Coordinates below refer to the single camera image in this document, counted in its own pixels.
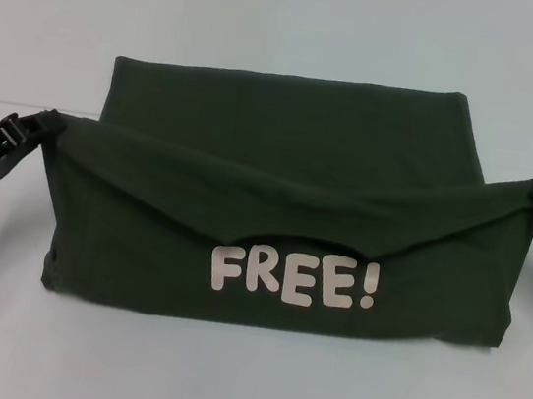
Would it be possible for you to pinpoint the dark green t-shirt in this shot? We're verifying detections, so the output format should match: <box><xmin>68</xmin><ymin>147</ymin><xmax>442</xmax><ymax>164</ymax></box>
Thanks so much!
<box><xmin>18</xmin><ymin>33</ymin><xmax>533</xmax><ymax>370</ymax></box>

